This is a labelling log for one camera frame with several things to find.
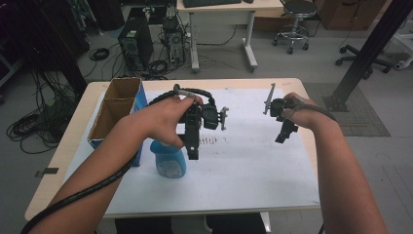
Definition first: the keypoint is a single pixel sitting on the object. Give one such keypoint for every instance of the black keyboard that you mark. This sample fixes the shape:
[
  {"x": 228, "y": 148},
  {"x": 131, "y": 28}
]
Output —
[{"x": 211, "y": 2}]

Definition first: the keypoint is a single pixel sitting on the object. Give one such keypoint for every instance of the blue cardboard box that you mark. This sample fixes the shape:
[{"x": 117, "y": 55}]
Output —
[{"x": 112, "y": 112}]

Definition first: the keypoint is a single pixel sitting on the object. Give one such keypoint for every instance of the blue plastic bottle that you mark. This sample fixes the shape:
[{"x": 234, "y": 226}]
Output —
[{"x": 169, "y": 161}]

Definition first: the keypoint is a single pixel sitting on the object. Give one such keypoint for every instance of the grey floor mat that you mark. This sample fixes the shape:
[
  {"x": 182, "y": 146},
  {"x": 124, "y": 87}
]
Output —
[{"x": 360, "y": 123}]

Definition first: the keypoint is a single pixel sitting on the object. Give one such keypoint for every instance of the black computer tower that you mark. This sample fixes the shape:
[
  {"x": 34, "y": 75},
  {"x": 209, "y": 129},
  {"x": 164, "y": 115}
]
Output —
[{"x": 134, "y": 44}]

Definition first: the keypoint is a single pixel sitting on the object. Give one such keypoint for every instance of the person's left hand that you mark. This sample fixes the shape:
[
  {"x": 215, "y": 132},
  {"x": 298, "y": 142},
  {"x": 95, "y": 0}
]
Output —
[{"x": 159, "y": 120}]

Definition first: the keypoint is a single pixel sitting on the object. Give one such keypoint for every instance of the dark tape strip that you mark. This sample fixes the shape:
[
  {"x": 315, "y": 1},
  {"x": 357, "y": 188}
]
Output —
[{"x": 48, "y": 171}]

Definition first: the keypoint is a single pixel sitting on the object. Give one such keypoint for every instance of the black metal post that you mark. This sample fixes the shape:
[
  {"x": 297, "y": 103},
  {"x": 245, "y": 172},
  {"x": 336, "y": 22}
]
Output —
[{"x": 373, "y": 45}]

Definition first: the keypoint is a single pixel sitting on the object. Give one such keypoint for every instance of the black curtain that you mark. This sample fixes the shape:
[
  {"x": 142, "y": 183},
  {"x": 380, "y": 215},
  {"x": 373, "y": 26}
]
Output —
[{"x": 39, "y": 39}]

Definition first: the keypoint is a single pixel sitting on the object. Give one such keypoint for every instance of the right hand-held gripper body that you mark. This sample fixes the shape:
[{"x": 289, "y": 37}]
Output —
[{"x": 277, "y": 107}]

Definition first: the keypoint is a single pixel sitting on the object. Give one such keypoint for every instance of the open computer case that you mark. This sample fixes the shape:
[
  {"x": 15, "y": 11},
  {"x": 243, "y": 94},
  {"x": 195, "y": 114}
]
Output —
[{"x": 174, "y": 40}]

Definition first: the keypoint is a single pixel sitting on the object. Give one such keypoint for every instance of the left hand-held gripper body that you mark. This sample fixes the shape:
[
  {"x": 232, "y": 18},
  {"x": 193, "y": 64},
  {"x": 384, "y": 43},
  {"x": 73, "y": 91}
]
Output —
[{"x": 209, "y": 117}]

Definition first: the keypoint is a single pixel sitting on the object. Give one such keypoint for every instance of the white desk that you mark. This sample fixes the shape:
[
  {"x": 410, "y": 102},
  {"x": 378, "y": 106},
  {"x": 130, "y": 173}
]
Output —
[{"x": 227, "y": 14}]

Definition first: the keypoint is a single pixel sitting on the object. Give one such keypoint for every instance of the person's right hand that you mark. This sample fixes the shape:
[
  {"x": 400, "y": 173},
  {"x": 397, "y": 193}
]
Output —
[{"x": 303, "y": 113}]

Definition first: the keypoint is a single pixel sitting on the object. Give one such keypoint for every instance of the wooden cabinet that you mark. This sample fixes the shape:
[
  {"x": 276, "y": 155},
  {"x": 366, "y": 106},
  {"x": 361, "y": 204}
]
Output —
[{"x": 350, "y": 14}]

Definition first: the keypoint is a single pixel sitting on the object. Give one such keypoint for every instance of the black office chair base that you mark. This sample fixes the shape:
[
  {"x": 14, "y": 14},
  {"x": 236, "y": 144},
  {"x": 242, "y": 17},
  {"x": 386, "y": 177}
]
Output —
[{"x": 360, "y": 58}]

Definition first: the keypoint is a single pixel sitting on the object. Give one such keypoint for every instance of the black round stool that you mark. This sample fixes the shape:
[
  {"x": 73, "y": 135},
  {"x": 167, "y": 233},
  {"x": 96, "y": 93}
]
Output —
[{"x": 297, "y": 19}]

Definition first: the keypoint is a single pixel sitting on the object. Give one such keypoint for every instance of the white table leg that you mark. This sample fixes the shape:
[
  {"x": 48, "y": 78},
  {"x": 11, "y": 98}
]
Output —
[{"x": 265, "y": 222}]

